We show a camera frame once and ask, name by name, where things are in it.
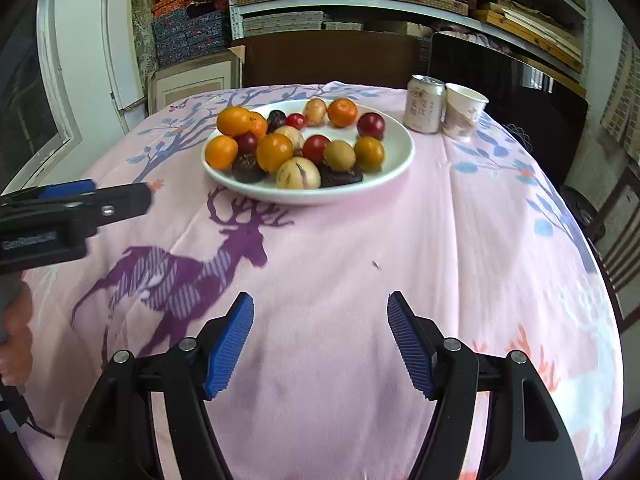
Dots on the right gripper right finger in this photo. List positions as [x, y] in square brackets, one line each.
[525, 435]

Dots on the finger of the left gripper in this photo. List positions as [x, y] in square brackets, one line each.
[49, 192]
[104, 206]

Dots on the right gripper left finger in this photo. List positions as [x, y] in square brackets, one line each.
[114, 437]

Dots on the hidden small orange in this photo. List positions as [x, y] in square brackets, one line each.
[221, 152]

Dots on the smooth orange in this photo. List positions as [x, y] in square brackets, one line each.
[273, 150]
[233, 121]

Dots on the small dark purple fruit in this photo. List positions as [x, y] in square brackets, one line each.
[275, 120]

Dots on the cream striped melon fruit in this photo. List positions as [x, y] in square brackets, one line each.
[298, 173]

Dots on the small red tomato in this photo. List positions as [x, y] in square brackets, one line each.
[296, 120]

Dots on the large dark mangosteen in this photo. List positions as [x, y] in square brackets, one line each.
[314, 147]

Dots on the tan brown round fruit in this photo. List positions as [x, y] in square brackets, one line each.
[339, 156]

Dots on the yellow orange round fruit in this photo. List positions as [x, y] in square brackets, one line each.
[370, 154]

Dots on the dark red apple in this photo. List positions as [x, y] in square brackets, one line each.
[371, 124]

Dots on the large dark red plum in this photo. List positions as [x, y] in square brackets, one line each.
[247, 143]

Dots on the large textured orange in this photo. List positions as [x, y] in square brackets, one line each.
[258, 125]

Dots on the left hand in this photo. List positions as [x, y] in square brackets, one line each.
[16, 353]

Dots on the dark mangosteen left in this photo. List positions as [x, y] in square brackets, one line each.
[245, 169]

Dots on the framed picture board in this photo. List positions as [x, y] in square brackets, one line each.
[218, 71]

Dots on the beige round fruit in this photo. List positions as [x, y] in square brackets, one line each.
[294, 135]

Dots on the pink deer tablecloth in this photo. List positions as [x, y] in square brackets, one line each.
[474, 235]

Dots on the dark mangosteen right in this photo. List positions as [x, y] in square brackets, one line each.
[331, 178]

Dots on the dark wooden chair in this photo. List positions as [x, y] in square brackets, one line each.
[619, 265]

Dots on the small orange mandarin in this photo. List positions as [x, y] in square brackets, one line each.
[342, 113]

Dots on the white oval plate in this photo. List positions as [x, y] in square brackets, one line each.
[399, 154]

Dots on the dark wooden cabinet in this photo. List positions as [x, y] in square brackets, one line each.
[319, 56]

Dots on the pink drink can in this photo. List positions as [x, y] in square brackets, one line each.
[424, 105]

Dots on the white paper cup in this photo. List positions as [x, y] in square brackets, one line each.
[463, 109]

